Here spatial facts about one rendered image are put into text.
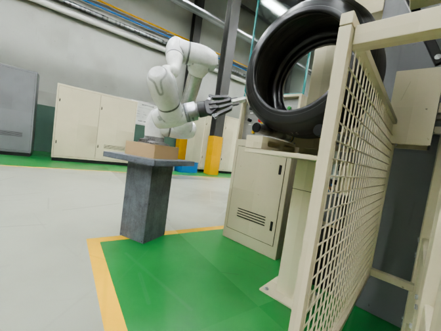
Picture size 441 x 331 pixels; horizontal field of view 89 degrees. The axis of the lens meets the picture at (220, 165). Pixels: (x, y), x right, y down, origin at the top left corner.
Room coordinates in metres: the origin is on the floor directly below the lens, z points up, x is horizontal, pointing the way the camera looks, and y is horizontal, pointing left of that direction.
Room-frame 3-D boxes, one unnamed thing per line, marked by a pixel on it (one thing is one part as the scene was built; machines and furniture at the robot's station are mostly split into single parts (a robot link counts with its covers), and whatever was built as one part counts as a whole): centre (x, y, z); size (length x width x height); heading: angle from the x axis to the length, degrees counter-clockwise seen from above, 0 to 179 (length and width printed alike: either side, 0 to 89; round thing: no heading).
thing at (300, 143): (1.20, -0.48, 0.90); 0.40 x 0.03 x 0.10; 48
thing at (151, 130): (1.80, 0.54, 0.92); 0.18 x 0.16 x 0.22; 110
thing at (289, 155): (1.07, -0.36, 0.80); 0.37 x 0.36 x 0.02; 48
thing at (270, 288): (1.27, -0.51, 0.01); 0.27 x 0.27 x 0.02; 48
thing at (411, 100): (0.98, -0.79, 1.05); 0.20 x 0.15 x 0.30; 138
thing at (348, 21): (0.68, -0.45, 0.65); 0.90 x 0.02 x 0.70; 138
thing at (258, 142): (1.16, -0.25, 0.83); 0.36 x 0.09 x 0.06; 138
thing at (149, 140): (1.78, 0.57, 0.78); 0.22 x 0.18 x 0.06; 145
